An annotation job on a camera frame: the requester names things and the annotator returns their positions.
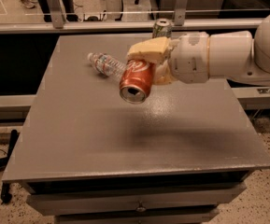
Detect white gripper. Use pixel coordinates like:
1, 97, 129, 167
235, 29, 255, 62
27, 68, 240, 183
127, 32, 209, 85

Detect red soda can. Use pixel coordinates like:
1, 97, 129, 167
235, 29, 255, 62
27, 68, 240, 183
120, 60, 155, 104

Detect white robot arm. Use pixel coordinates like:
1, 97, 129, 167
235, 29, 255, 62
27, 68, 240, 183
127, 15, 270, 86

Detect clear plastic water bottle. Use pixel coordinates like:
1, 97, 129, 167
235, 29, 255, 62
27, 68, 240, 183
87, 53, 126, 81

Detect green white soda can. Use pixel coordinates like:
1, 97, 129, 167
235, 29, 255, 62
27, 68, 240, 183
152, 18, 172, 38

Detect grey cabinet with drawers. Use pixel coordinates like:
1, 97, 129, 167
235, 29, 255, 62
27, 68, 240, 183
3, 35, 270, 224

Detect person legs dark trousers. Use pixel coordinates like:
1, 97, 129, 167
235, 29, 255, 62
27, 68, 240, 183
34, 0, 79, 23

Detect black stand on floor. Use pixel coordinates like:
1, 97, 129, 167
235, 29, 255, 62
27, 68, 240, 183
0, 130, 19, 204

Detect metal railing frame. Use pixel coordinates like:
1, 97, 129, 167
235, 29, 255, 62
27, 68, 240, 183
0, 0, 270, 34

